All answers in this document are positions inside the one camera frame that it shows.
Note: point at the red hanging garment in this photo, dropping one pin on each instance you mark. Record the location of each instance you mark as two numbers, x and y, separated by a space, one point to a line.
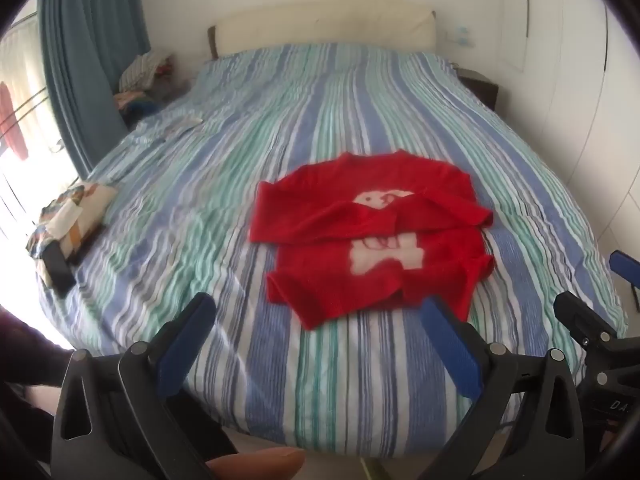
14 125

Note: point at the person's left hand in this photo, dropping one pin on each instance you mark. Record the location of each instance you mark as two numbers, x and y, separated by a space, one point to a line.
260 465

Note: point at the person's dark clothing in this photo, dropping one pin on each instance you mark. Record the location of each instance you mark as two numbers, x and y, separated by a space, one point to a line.
27 350

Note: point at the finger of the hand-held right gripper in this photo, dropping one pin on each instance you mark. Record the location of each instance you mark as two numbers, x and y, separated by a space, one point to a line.
577 312
621 263

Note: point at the blue curtain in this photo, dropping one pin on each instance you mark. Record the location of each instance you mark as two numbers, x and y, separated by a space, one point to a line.
82 50

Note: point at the wall socket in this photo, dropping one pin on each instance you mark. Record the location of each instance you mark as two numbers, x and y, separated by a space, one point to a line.
460 36

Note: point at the white wardrobe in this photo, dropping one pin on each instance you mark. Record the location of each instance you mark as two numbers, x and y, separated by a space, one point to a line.
575 85

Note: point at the black flat box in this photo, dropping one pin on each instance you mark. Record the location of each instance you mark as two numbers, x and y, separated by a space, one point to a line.
57 270

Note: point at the patterned folded cloth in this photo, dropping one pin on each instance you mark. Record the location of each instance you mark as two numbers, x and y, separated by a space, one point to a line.
75 210

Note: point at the red sweater with white print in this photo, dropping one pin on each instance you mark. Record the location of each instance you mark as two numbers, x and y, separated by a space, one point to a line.
370 240

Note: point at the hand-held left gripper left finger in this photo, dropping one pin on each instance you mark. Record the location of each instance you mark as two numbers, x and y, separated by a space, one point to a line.
186 340

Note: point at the pile of mixed clothes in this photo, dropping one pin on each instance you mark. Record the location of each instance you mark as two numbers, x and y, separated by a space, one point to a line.
145 77

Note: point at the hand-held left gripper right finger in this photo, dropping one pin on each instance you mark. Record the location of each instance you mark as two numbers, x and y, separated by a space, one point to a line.
450 347

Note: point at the bed with striped cover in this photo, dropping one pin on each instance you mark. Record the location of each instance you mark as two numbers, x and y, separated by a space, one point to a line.
260 110

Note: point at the cream padded headboard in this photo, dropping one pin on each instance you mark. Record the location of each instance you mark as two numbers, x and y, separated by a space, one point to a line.
320 27

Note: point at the dark wooden nightstand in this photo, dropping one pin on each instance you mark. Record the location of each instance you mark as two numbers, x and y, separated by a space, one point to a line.
481 87

